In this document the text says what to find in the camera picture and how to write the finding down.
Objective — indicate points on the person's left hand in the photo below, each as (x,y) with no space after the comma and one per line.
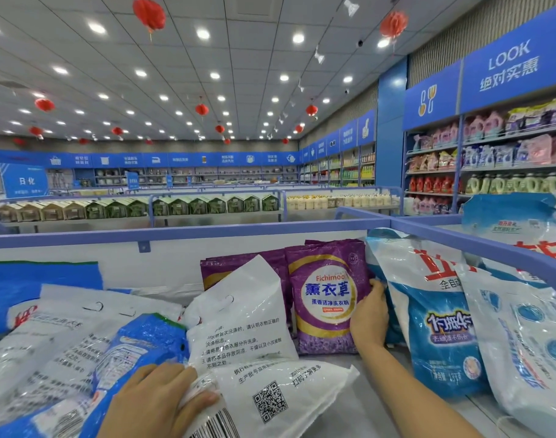
(155,401)

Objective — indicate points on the person's right hand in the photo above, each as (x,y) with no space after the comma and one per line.
(369,319)

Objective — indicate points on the grey metal shelf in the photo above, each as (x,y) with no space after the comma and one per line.
(355,419)

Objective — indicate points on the person's right forearm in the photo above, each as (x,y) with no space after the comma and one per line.
(410,401)

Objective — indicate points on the row of cream containers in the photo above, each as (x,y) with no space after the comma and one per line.
(333,202)

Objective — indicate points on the blue pillar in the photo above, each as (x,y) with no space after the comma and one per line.
(392,132)

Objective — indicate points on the row of green boxes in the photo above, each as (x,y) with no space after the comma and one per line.
(123,210)

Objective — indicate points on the small blue hanging sign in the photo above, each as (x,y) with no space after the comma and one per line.
(133,180)

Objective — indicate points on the large blue hanging sign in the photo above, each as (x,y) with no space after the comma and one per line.
(24,179)

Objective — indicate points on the white ceiling spotlight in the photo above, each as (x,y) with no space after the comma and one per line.
(319,56)
(351,6)

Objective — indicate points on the large red paper lantern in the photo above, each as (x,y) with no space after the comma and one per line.
(394,24)
(149,11)

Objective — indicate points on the rows of small red lanterns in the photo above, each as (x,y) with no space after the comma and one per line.
(45,105)

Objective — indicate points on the rows of round ceiling lights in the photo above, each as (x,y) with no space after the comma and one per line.
(96,28)

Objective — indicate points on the wall shelf of detergent bottles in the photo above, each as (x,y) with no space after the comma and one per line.
(511,184)

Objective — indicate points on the blue wall sign band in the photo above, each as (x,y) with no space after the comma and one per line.
(214,159)

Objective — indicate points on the blue wall shelving unit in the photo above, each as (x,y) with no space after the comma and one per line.
(515,59)

